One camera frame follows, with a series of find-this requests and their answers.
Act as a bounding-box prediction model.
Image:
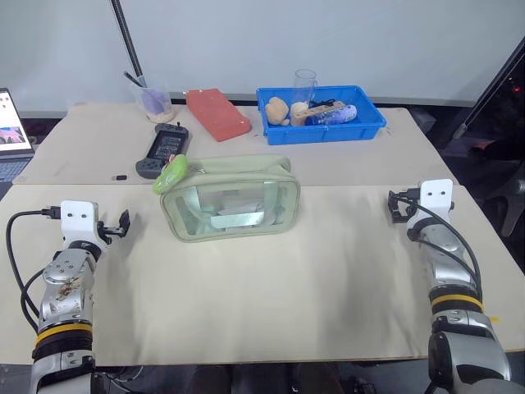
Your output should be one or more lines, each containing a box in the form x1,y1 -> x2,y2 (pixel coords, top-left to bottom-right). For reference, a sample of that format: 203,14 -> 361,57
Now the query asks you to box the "black pole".
110,0 -> 148,88

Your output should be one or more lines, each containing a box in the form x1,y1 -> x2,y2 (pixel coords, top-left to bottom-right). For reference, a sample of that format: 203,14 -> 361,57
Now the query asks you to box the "grey laptop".
0,87 -> 38,184

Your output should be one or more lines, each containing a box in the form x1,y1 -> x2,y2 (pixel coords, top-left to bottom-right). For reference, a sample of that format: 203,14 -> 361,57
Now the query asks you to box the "green plush tag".
152,154 -> 189,195

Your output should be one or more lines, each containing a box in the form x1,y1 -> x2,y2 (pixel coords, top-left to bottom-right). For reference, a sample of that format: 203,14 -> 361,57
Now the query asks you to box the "clear beaker with purple contents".
130,83 -> 174,124

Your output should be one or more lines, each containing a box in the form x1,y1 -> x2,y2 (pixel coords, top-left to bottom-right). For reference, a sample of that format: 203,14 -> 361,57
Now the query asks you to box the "red brick-shaped block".
185,87 -> 253,144

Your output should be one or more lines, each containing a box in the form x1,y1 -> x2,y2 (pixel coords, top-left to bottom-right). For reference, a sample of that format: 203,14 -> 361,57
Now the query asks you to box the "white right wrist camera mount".
405,178 -> 455,231

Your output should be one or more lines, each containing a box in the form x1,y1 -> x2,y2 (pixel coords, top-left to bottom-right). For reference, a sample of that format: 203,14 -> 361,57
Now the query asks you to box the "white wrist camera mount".
59,199 -> 112,247
405,178 -> 455,231

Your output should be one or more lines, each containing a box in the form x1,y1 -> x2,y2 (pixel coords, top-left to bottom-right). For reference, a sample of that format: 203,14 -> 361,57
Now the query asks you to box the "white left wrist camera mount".
59,199 -> 112,247

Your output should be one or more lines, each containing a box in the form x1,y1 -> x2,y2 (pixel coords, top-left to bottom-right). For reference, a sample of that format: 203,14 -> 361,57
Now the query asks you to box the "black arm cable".
5,207 -> 62,334
405,204 -> 483,303

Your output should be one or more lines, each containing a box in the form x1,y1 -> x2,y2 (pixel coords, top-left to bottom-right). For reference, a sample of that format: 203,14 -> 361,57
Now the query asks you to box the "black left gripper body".
97,221 -> 123,241

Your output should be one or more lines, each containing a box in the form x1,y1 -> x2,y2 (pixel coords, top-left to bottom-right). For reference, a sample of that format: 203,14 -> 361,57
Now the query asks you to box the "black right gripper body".
402,189 -> 423,219

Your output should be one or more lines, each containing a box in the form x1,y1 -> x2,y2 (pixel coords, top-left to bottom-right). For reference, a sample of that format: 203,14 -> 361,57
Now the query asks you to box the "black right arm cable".
405,204 -> 483,303

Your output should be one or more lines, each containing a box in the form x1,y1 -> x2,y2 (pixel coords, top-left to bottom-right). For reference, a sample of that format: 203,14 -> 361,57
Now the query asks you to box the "clear drinking glass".
292,68 -> 319,108

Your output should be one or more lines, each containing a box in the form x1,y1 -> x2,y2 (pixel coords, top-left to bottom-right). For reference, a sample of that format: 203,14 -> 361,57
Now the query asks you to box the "black office chair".
469,135 -> 525,238

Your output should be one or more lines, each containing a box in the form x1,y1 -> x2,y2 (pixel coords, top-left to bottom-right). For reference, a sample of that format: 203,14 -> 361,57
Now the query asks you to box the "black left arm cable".
5,207 -> 62,334

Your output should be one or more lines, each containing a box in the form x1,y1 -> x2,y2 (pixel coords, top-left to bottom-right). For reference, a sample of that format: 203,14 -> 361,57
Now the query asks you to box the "small beige plush bread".
290,102 -> 310,126

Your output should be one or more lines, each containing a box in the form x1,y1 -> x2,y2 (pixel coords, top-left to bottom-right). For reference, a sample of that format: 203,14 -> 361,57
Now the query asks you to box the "clear green toiletry pouch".
159,153 -> 303,245

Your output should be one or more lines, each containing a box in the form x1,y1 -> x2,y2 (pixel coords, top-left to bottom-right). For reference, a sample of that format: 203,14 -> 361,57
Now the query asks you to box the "large beige plush bread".
264,96 -> 290,126

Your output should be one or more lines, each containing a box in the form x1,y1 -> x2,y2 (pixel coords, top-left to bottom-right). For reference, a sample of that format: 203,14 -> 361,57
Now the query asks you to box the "black handheld game controller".
135,121 -> 190,181

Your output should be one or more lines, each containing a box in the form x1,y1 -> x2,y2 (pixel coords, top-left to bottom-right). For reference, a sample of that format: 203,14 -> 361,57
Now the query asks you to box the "blue plastic bin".
255,85 -> 388,147

